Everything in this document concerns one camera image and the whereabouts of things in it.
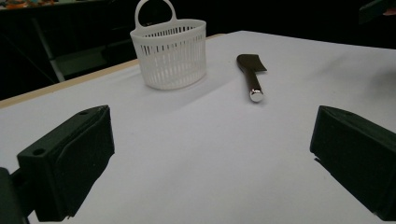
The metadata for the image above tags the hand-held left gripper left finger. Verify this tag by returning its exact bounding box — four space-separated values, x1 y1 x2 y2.
17 105 116 222

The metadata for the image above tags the colourful clutter on dark shelf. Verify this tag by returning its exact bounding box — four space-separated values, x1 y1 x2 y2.
0 0 59 10

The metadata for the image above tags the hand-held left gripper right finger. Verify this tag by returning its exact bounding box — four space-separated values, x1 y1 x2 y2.
309 105 396 222

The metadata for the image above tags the black spatula with metal handle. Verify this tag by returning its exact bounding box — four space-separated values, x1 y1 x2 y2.
235 53 268 104

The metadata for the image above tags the white table cover sheet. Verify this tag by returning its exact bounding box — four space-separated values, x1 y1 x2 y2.
0 30 396 224

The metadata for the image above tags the white plastic slotted basket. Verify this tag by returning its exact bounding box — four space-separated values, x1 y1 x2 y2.
129 0 207 91

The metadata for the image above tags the grey metal stand leg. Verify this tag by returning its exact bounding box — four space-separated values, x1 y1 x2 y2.
31 18 67 84

